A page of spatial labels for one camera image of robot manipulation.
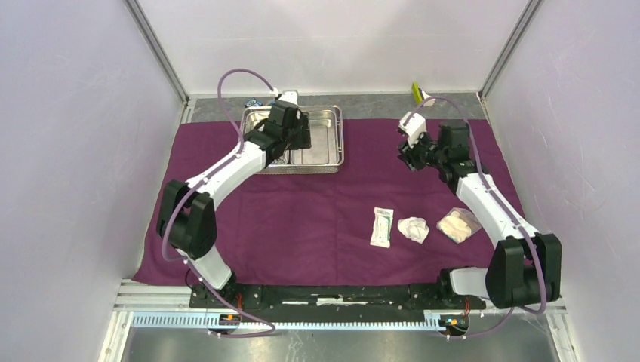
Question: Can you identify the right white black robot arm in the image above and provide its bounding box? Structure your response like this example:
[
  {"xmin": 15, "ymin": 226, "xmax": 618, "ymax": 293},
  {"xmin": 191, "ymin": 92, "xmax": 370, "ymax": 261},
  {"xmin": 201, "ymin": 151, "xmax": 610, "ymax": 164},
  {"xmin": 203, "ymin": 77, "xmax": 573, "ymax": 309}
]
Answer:
[{"xmin": 398, "ymin": 115, "xmax": 562, "ymax": 308}]

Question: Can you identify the yellow green white object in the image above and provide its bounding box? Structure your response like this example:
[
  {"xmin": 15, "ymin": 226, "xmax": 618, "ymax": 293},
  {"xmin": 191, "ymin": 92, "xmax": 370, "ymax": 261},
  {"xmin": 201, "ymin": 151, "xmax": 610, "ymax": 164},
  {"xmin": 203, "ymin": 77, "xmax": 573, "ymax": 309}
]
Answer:
[{"xmin": 411, "ymin": 82, "xmax": 429, "ymax": 105}]

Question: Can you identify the white gauze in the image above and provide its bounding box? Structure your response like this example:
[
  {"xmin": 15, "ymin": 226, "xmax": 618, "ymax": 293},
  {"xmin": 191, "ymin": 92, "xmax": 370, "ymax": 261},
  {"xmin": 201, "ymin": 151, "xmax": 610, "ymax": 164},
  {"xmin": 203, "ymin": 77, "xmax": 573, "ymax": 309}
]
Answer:
[{"xmin": 397, "ymin": 217, "xmax": 430, "ymax": 244}]

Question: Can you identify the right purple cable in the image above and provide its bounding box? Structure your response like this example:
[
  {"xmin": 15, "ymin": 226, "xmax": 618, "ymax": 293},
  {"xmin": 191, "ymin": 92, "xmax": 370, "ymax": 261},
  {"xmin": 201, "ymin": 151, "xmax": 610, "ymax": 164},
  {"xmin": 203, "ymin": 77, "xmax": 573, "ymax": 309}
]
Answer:
[{"xmin": 399, "ymin": 96, "xmax": 549, "ymax": 341}]

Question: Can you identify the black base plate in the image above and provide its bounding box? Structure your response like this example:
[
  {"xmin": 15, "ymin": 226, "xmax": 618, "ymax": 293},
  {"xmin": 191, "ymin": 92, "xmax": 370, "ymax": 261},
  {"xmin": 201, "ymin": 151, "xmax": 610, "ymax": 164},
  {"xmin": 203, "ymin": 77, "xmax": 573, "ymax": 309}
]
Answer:
[{"xmin": 219, "ymin": 283, "xmax": 486, "ymax": 324}]

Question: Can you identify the white sterile packet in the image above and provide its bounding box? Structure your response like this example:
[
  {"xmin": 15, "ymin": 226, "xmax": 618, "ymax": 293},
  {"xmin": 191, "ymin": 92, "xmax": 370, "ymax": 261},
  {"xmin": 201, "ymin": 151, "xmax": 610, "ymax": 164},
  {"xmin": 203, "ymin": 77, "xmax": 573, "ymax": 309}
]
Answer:
[{"xmin": 370, "ymin": 207, "xmax": 394, "ymax": 248}]

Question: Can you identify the purple cable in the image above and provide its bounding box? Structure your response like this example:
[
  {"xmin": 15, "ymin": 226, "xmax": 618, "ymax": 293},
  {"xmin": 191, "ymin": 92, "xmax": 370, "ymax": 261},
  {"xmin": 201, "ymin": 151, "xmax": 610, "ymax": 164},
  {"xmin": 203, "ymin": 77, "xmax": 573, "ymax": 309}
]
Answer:
[
  {"xmin": 161, "ymin": 69, "xmax": 279, "ymax": 339},
  {"xmin": 399, "ymin": 96, "xmax": 549, "ymax": 341}
]

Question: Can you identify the aluminium frame rail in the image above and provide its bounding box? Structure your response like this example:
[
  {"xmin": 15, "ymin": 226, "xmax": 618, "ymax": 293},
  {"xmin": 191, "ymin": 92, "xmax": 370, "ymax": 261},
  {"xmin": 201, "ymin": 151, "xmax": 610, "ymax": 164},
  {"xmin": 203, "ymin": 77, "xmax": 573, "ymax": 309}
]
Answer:
[{"xmin": 99, "ymin": 280, "xmax": 580, "ymax": 361}]

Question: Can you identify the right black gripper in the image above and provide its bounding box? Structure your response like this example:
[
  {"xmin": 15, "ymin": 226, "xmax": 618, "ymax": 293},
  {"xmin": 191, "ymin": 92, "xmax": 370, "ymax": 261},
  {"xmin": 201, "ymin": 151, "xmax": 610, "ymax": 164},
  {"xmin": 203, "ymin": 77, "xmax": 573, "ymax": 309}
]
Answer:
[{"xmin": 397, "ymin": 129, "xmax": 447, "ymax": 172}]

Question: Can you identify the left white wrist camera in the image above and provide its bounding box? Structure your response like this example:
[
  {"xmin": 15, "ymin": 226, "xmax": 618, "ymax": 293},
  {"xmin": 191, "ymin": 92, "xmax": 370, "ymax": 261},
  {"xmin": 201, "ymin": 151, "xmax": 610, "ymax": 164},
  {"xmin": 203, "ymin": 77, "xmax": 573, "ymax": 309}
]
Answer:
[{"xmin": 270, "ymin": 88, "xmax": 299, "ymax": 106}]

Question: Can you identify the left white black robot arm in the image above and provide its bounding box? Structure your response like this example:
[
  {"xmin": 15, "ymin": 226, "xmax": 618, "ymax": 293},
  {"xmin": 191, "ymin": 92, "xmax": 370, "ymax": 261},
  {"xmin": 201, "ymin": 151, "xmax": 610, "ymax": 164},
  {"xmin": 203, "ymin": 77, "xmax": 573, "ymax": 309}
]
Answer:
[{"xmin": 156, "ymin": 90, "xmax": 310, "ymax": 308}]

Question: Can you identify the metal instrument tray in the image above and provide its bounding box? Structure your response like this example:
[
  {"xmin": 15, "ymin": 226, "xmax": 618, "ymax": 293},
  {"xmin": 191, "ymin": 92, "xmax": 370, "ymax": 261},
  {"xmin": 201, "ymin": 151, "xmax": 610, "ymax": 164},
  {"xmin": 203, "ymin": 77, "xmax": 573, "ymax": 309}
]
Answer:
[{"xmin": 259, "ymin": 106, "xmax": 345, "ymax": 175}]

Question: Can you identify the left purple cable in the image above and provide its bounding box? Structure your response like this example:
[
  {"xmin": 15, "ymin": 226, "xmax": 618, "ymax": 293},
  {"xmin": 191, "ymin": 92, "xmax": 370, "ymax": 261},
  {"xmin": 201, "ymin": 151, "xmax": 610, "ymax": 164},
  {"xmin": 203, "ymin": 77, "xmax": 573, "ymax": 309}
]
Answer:
[{"xmin": 161, "ymin": 69, "xmax": 279, "ymax": 339}]

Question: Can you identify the beige gauze roll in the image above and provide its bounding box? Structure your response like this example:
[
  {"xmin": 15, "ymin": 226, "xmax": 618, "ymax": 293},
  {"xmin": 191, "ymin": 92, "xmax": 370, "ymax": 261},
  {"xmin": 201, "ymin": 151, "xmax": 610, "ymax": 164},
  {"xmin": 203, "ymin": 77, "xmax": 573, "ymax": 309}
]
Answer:
[{"xmin": 436, "ymin": 207, "xmax": 482, "ymax": 244}]

